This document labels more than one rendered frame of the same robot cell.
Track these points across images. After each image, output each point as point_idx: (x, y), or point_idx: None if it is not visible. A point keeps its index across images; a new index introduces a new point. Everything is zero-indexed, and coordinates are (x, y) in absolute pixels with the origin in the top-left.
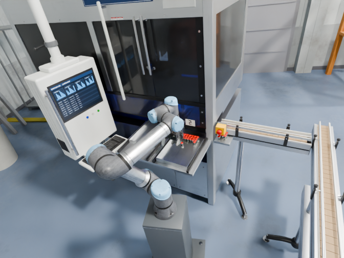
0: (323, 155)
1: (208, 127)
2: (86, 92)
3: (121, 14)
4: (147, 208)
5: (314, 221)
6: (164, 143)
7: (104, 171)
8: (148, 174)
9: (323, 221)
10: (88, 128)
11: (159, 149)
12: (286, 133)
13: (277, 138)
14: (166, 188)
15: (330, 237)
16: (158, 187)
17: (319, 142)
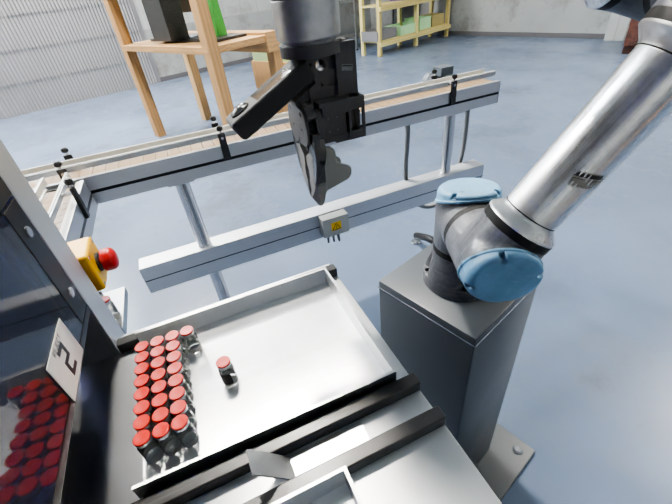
0: (114, 166)
1: (85, 290)
2: None
3: None
4: (511, 305)
5: (277, 132)
6: (272, 454)
7: None
8: (494, 199)
9: (276, 119)
10: None
11: (325, 456)
12: (64, 181)
13: (72, 211)
14: (454, 180)
15: (287, 125)
16: (475, 184)
17: (71, 170)
